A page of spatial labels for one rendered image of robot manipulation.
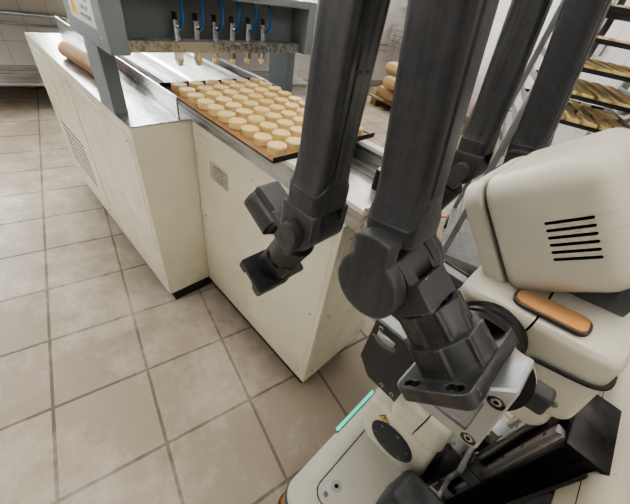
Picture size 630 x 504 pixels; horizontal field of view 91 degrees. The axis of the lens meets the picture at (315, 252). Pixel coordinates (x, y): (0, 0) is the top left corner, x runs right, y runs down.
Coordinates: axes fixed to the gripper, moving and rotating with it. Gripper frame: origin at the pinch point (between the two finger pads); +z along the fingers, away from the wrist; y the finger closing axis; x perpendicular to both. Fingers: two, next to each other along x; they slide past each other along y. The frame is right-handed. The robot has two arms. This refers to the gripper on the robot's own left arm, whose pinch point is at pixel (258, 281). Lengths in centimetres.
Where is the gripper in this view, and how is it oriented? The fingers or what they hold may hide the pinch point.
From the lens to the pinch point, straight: 63.6
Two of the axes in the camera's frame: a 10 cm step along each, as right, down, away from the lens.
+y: -7.1, 3.7, -5.9
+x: 5.3, 8.4, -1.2
